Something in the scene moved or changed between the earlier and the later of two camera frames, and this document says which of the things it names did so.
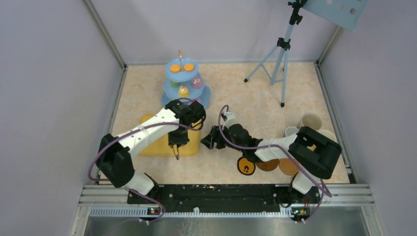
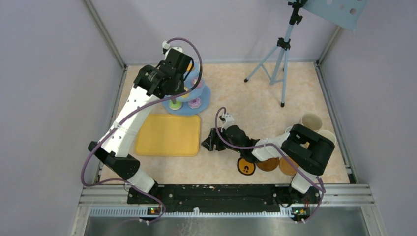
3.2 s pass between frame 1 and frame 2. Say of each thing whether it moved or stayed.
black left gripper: moved
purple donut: stayed
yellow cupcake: stayed
